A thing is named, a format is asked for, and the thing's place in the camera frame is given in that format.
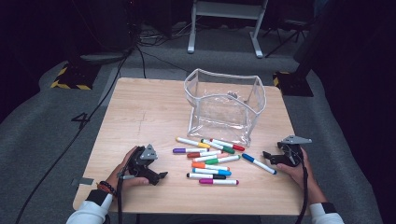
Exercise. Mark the purple marker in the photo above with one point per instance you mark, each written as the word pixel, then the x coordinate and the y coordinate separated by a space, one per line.
pixel 179 150

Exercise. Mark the light green marker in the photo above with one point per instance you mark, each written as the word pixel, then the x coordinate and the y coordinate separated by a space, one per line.
pixel 211 161

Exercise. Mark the white metal stand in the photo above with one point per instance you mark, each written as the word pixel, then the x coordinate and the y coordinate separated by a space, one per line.
pixel 227 9

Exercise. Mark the person's right hand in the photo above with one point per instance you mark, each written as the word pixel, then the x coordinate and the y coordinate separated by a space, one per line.
pixel 300 175

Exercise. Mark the dark green marker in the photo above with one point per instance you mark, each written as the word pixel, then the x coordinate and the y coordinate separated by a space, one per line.
pixel 229 150

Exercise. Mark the red marker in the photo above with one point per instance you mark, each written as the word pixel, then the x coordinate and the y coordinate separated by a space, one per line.
pixel 238 147

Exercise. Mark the person's left hand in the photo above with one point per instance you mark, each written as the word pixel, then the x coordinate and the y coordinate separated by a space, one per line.
pixel 121 179

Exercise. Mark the yellow black striped base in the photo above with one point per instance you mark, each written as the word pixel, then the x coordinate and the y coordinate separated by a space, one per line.
pixel 71 77
pixel 292 85

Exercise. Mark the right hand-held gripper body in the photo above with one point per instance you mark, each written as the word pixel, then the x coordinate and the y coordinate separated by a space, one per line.
pixel 292 154

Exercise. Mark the silver plug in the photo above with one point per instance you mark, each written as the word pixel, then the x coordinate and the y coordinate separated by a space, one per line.
pixel 128 177

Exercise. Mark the black marker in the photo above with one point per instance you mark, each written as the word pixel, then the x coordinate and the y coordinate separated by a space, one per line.
pixel 219 176

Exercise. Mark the magenta marker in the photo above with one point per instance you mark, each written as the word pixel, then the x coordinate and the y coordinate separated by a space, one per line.
pixel 205 181

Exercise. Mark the dark blue marker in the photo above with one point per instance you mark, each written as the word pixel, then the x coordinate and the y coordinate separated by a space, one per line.
pixel 248 157

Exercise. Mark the light blue marker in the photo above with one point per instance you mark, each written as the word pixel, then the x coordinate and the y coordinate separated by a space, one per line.
pixel 224 172

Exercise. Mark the pink marker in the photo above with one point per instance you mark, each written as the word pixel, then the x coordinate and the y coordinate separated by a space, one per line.
pixel 202 159

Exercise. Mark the grey tape piece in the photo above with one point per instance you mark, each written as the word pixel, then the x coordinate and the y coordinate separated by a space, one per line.
pixel 84 181

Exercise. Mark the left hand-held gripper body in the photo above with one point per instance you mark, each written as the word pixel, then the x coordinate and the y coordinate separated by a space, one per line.
pixel 141 166

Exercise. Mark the dark post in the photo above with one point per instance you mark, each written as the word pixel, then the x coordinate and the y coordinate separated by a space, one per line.
pixel 311 46

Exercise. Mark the yellow marker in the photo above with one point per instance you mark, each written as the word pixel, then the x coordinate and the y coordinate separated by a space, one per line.
pixel 191 142

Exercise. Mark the brown marker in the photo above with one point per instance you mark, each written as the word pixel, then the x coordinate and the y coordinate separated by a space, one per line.
pixel 193 154

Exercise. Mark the orange marker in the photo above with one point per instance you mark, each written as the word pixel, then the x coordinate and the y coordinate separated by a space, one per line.
pixel 197 165

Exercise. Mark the black tripod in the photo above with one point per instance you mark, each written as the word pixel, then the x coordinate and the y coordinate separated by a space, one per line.
pixel 288 38

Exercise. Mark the dark equipment cabinet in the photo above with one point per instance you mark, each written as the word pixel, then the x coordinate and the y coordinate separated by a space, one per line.
pixel 106 25

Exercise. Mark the clear plastic pouch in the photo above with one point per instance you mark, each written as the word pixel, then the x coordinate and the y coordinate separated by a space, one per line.
pixel 224 112

